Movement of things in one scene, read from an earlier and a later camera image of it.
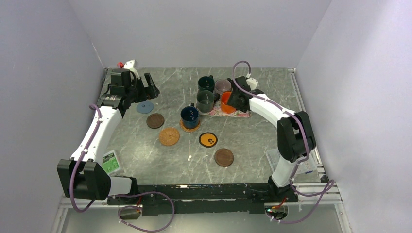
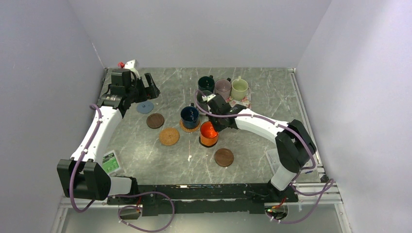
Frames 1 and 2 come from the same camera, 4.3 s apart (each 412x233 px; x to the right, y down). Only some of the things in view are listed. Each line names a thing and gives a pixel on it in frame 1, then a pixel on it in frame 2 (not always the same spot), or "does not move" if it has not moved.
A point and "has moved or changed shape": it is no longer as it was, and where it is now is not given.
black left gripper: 151,91 does not move
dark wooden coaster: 224,157 does not move
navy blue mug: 190,115 does not move
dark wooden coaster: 155,121 does not move
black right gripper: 232,102 to 218,127
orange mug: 225,96 has moved or changed shape
